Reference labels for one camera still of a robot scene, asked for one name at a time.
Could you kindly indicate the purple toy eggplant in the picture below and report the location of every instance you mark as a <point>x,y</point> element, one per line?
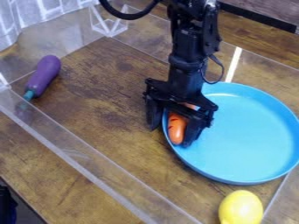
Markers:
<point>47,70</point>

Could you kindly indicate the clear acrylic enclosure wall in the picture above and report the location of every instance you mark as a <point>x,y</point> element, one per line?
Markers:
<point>78,153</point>

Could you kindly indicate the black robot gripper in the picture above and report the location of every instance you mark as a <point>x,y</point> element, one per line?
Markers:
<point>179,94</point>

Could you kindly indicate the orange toy carrot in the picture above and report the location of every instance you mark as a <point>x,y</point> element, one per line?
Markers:
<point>177,127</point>

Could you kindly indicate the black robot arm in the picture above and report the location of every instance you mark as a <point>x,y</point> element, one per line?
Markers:
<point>195,42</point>

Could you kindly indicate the clear acrylic corner bracket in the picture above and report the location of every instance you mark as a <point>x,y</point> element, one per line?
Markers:
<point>106,26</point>

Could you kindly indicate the blue plastic plate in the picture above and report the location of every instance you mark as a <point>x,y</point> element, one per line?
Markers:
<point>252,144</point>

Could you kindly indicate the yellow toy lemon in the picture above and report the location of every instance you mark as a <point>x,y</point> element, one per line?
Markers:
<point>241,208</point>

